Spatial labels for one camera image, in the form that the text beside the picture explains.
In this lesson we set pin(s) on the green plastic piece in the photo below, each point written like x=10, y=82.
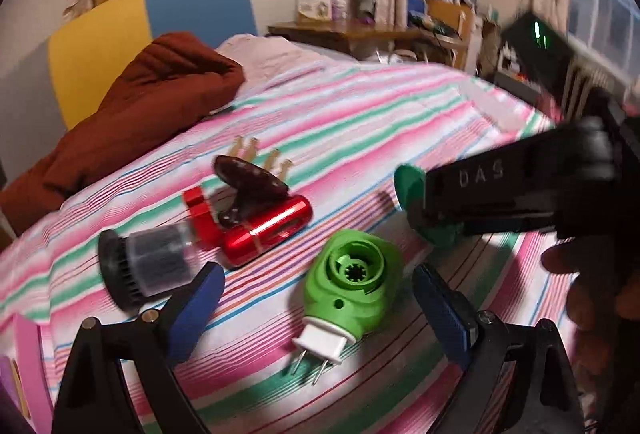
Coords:
x=407, y=186

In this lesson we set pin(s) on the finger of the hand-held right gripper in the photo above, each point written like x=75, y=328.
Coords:
x=500, y=184
x=500, y=225

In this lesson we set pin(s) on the person's right hand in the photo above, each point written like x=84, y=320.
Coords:
x=600, y=294

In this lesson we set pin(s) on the pink cardboard box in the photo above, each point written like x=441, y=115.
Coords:
x=30, y=364

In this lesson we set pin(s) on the grey yellow blue headboard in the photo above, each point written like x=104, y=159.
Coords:
x=150, y=14

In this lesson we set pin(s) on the striped bed blanket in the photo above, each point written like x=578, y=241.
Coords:
x=350, y=124

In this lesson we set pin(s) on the wooden desk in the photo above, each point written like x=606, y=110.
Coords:
x=360, y=34

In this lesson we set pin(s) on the green white plug-in device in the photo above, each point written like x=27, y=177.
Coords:
x=355, y=279

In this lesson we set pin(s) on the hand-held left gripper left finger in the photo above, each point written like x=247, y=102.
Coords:
x=195, y=309

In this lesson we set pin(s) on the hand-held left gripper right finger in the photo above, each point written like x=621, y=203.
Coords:
x=442, y=311

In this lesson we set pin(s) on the wooden shelf unit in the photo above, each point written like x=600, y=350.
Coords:
x=452, y=14

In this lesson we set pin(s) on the white carton box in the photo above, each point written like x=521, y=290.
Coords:
x=312, y=0

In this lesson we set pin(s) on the black clear cylinder brush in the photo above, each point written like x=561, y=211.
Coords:
x=145, y=264

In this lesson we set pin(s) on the brown quilted jacket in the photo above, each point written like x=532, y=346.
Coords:
x=125, y=114

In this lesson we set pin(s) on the red metal cylinder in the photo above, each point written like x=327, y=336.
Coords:
x=272, y=231

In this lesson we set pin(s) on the pale pink pillow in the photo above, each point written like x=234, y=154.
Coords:
x=280, y=57

